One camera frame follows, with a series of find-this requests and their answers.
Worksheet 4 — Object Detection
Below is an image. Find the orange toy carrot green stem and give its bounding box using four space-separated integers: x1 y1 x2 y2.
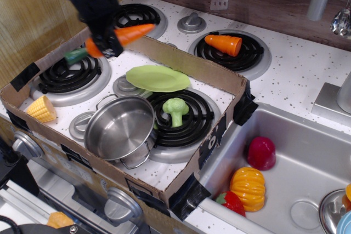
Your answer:
64 24 156 65

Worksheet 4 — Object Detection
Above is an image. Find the grey middle stove knob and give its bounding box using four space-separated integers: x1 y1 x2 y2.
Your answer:
112 75 150 97

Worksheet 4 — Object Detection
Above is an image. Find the black device left edge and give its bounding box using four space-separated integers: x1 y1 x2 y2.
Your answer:
1 138 39 196

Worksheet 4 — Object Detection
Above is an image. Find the yellow toy corn cob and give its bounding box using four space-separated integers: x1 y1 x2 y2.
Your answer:
27 95 57 123

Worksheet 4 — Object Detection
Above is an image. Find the front right black burner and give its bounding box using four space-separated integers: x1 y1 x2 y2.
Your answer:
146 88 221 163

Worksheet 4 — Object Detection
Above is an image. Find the front left black burner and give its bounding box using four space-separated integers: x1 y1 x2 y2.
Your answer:
30 55 111 107

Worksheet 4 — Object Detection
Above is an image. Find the red toy strawberry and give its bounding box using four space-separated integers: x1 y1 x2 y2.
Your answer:
215 191 246 217

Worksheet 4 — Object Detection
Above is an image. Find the black cable bottom left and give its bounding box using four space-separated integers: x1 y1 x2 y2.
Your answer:
0 214 20 234

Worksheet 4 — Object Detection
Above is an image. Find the orange toy bottom left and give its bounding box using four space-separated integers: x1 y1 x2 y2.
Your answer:
46 212 75 229

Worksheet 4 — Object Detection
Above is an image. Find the stainless steel pot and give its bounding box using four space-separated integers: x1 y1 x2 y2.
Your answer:
84 95 158 169

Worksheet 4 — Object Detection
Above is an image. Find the black burner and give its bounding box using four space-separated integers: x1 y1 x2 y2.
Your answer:
188 30 271 81
146 88 221 163
114 4 168 39
30 55 111 107

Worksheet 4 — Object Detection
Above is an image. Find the back left black burner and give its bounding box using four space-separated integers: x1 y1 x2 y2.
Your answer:
114 4 168 39

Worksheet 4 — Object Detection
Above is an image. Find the silver toy sink basin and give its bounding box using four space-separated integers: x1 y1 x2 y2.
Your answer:
200 104 350 233

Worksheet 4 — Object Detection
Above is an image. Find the orange yellow toy pumpkin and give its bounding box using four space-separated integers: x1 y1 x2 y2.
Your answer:
230 167 265 212

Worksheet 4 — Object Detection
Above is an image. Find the grey left oven knob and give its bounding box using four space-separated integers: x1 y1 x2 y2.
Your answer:
12 131 44 160

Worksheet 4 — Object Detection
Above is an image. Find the orange toy carrot half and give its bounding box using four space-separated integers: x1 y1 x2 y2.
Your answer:
205 35 242 57

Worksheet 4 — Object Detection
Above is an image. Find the grey faucet handle base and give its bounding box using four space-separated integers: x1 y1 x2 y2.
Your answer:
312 73 350 127

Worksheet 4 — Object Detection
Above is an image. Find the grey back stove knob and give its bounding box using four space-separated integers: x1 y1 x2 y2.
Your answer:
177 12 207 34

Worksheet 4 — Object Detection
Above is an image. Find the grey front stove knob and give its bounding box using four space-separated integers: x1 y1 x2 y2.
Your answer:
69 111 94 142

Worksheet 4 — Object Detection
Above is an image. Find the dark red toy fruit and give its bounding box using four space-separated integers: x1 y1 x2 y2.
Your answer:
247 136 276 170

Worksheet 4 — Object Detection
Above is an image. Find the light green plastic plate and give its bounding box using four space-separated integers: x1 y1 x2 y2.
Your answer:
126 65 190 93

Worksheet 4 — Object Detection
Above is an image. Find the brown cardboard fence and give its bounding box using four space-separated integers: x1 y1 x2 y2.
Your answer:
1 28 252 219

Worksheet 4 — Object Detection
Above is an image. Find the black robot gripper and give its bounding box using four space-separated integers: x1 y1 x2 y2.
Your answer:
70 0 123 58

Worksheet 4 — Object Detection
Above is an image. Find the grey right oven knob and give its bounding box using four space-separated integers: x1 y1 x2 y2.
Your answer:
104 187 143 225

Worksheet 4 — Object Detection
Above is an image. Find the light blue plastic cup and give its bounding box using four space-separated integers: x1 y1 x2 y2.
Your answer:
336 212 351 234

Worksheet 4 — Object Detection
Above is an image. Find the grey stove knob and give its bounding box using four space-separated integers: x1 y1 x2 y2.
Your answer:
69 111 94 142
112 75 150 97
177 12 207 34

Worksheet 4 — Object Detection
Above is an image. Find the back right black burner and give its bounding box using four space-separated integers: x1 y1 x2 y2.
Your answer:
188 30 271 81

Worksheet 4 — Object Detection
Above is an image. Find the steel bowl in sink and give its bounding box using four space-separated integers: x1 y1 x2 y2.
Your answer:
318 189 350 233

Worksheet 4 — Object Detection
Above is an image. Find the grey oven knob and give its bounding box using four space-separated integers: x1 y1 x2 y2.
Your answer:
104 187 143 225
12 131 44 160

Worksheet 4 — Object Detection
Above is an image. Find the green toy broccoli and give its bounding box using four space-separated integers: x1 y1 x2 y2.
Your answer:
162 98 189 128

